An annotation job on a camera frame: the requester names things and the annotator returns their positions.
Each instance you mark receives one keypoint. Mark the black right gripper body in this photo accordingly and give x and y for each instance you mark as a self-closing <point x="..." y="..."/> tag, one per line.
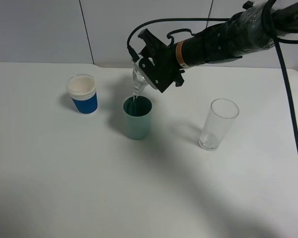
<point x="161" y="56"/>

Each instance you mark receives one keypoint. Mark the blue and white paper cup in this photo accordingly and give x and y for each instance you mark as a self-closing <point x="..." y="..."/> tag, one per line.
<point x="82" y="90"/>

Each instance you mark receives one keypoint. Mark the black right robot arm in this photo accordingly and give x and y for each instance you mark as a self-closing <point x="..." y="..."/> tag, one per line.
<point x="256" y="29"/>

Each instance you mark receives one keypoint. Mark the tall clear glass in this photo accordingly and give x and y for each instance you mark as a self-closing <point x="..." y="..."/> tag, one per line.
<point x="220" y="118"/>

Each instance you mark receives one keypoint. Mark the clear green plastic bottle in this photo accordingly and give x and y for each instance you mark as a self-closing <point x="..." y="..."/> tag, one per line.
<point x="140" y="80"/>

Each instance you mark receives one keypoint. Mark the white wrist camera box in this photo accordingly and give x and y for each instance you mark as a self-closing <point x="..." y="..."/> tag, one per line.
<point x="156" y="78"/>

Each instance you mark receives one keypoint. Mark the teal green plastic cup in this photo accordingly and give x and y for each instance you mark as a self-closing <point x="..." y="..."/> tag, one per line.
<point x="137" y="112"/>

